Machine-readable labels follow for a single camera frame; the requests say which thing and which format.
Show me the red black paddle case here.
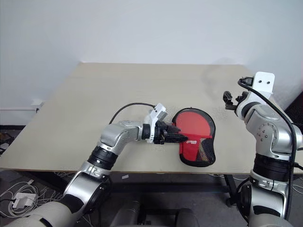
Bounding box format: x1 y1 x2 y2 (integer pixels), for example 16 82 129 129
171 107 217 167

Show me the red table tennis paddle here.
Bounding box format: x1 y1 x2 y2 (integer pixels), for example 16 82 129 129
175 111 214 164

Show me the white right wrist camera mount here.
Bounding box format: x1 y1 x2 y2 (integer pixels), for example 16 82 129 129
250 71 276 99

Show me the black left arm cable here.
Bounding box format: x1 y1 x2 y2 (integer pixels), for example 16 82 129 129
109 102 156 125

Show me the white floor cable bundle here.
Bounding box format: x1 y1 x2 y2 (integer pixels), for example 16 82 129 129
0 170 80 219

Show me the white wall socket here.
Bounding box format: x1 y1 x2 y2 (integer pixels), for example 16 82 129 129
31 99 44 112

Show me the white power adapter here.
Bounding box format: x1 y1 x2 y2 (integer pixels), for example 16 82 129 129
11 192 34 209

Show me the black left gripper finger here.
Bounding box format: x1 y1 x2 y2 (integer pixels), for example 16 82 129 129
165 133 189 144
163 123 182 134

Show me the dark furniture by wall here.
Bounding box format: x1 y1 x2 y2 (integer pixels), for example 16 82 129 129
283 87 303 122

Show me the black table frame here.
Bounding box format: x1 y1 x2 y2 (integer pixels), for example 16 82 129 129
107 173 238 208

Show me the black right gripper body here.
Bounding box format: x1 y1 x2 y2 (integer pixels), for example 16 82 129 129
235 91 248 103

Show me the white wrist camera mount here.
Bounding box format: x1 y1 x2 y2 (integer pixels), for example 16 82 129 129
250 71 276 99
143 103 169 144

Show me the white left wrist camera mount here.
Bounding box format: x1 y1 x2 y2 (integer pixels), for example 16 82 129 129
143 103 169 144

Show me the white wall cable duct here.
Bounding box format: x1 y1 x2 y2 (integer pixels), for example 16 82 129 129
0 107 36 112

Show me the dark clutter on floor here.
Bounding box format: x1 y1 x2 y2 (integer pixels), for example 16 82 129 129
0 131 15 156

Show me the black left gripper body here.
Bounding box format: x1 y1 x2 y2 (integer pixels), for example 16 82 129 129
152 120 170 146

